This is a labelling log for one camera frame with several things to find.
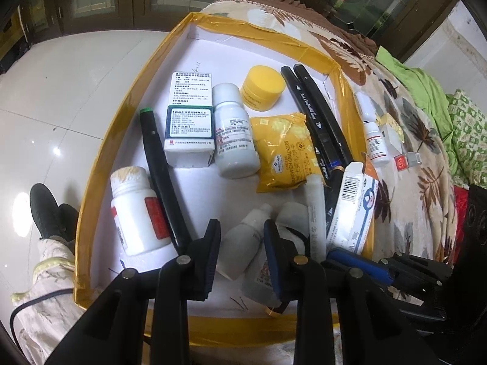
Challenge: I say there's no black marker green cap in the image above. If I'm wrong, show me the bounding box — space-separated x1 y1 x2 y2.
139 108 192 255

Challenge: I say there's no white nasal spray bottle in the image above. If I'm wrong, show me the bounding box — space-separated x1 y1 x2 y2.
216 203 273 281

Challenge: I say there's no small white pill bottle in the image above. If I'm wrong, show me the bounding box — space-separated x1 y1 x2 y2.
110 166 171 256

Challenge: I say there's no white blue ointment box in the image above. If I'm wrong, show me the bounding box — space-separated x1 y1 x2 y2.
327 157 379 255

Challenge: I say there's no white slim tube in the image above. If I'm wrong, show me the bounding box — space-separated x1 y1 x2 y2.
305 174 327 263

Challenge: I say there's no black twin marker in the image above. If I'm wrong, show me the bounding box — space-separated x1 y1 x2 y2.
294 64 353 167
280 64 338 187

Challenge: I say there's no yellow snack packet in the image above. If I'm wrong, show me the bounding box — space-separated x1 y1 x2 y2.
251 112 321 193

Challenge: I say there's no large white medicine bottle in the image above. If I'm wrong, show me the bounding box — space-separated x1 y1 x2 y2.
212 82 260 180

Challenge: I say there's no yellow cream jar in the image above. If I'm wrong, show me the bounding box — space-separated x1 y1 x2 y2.
240 65 286 111

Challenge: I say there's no black marker blue cap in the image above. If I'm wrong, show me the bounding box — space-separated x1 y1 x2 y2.
324 166 344 232

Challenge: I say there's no leaf pattern beige blanket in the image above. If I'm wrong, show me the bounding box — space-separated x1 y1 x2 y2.
202 0 457 266

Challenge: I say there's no yellow taped white tray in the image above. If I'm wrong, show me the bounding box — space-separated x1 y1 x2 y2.
72 12 378 349

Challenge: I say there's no red quilted cushion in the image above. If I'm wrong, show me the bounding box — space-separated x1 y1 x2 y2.
452 186 468 264

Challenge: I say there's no silver red small box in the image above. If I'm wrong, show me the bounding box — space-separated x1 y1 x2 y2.
394 152 422 172

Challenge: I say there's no white square plastic case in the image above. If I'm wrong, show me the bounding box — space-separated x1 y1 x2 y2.
381 124 403 157

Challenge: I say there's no black shoe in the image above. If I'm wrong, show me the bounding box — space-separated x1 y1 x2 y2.
30 183 79 242

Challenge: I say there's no green patterned pillow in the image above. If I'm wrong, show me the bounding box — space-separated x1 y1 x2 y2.
447 89 487 189

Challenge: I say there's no white patterned trouser leg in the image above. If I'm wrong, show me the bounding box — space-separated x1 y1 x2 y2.
11 236 84 364

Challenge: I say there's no green bed sheet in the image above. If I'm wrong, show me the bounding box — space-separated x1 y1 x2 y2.
376 46 470 189

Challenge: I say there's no black cable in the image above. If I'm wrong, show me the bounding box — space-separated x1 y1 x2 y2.
9 287 75 343

